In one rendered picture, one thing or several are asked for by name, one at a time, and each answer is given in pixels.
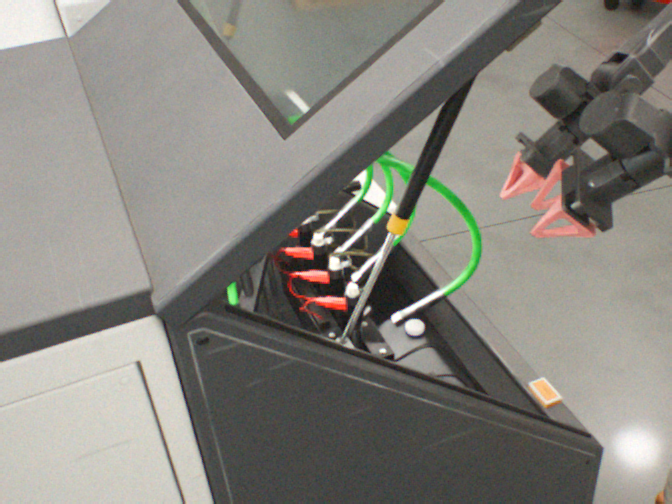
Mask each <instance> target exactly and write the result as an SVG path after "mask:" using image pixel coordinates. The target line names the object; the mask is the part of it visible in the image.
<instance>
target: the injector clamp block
mask: <svg viewBox="0 0 672 504"><path fill-rule="evenodd" d="M285 261H287V262H291V261H293V262H294V263H295V265H296V266H297V268H298V271H299V272H300V273H301V272H302V271H303V269H302V267H301V266H300V264H299V262H298V261H297V259H296V258H293V259H290V260H285ZM303 272H304V271H303ZM280 277H281V283H282V291H283V294H284V295H285V297H287V299H288V301H289V302H290V304H291V306H292V309H293V311H294V312H295V314H296V316H297V318H298V319H299V321H300V323H301V325H302V326H303V330H306V331H308V332H311V333H314V334H317V335H320V336H322V337H326V338H329V339H332V340H335V341H336V339H337V338H339V337H342V335H343V334H342V332H341V330H340V329H339V326H338V325H337V323H336V321H335V311H334V309H331V313H330V312H329V310H328V309H327V307H324V305H320V306H321V307H322V310H323V312H324V313H326V315H327V316H328V318H329V320H330V326H329V328H326V329H322V330H319V329H318V326H317V324H316V323H315V321H314V319H313V318H312V316H311V314H310V313H309V312H307V311H300V309H299V307H300V306H302V305H303V304H304V303H303V301H302V300H301V298H299V297H296V296H295V295H294V294H296V295H298V293H297V291H296V290H295V287H294V285H293V283H292V282H291V288H292V291H293V293H294V294H292V293H291V291H290V287H289V286H288V282H289V281H290V278H289V277H288V275H287V274H284V273H282V272H280ZM304 280H306V282H307V284H308V285H309V287H310V288H311V291H312V293H313V294H314V296H315V298H316V299H317V297H320V294H319V285H318V282H316V290H315V287H314V286H313V284H312V283H311V281H309V279H304ZM316 291H317V292H316ZM298 296H299V295H298ZM361 332H362V334H361V338H362V351H365V352H368V353H370V354H373V355H376V356H379V357H383V358H386V359H388V360H393V359H395V354H394V351H393V350H392V349H391V347H390V346H389V343H388V342H387V340H386V339H385V337H384V336H382V335H381V333H380V332H379V330H378V329H377V326H376V325H375V323H374V322H373V320H372V319H371V318H370V316H369V318H367V319H366V320H365V321H362V324H361Z"/></svg>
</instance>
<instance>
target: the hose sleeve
mask: <svg viewBox="0 0 672 504"><path fill-rule="evenodd" d="M447 297H448V296H446V295H445V294H444V292H443V287H441V289H438V290H437V291H434V292H433V293H431V294H430V295H428V296H426V297H425V298H423V299H420V300H418V301H417V302H415V303H413V304H411V305H410V306H407V307H406V309H405V310H403V311H400V316H401V318H403V319H404V320H405V321H407V320H409V319H411V318H413V317H414V316H417V315H418V314H419V313H422V312H424V311H426V310H428V309H429V308H431V306H433V305H435V304H437V303H438V302H441V301H443V300H444V299H446V298H447Z"/></svg>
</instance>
